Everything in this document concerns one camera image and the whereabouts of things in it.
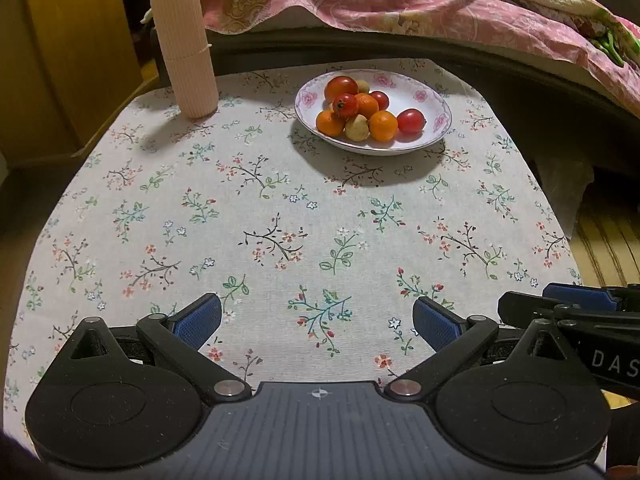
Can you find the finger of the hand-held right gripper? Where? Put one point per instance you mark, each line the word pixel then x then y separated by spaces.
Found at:
pixel 520 307
pixel 580 296

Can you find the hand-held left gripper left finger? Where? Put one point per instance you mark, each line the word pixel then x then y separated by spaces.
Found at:
pixel 200 317

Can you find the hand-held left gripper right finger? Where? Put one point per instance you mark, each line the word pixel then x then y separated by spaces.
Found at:
pixel 435 322

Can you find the smooth round orange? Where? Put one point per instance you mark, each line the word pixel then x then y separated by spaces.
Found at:
pixel 383 126

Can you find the yellow-brown longan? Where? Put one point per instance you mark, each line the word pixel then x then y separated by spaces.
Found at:
pixel 357 128
pixel 363 85

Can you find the small mandarin orange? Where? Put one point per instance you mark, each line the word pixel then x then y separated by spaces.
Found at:
pixel 327 123
pixel 368 105

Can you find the white floral-rimmed plate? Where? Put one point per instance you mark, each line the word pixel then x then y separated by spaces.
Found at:
pixel 406 91

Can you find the red cherry tomato with stem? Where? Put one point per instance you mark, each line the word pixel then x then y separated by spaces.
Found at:
pixel 346 106

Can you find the large red-orange tomato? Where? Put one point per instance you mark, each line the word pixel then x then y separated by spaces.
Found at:
pixel 340 85

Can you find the striped bamboo mat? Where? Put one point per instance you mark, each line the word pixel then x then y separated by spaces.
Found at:
pixel 605 240

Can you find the floral tablecloth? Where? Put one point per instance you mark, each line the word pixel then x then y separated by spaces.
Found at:
pixel 300 200

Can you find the pink ribbed cylinder case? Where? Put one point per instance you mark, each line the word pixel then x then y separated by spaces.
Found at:
pixel 182 50

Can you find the wooden cabinet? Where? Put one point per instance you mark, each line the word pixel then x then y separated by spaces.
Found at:
pixel 65 60

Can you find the pink floral bedsheet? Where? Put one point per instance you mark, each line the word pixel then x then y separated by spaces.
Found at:
pixel 400 5

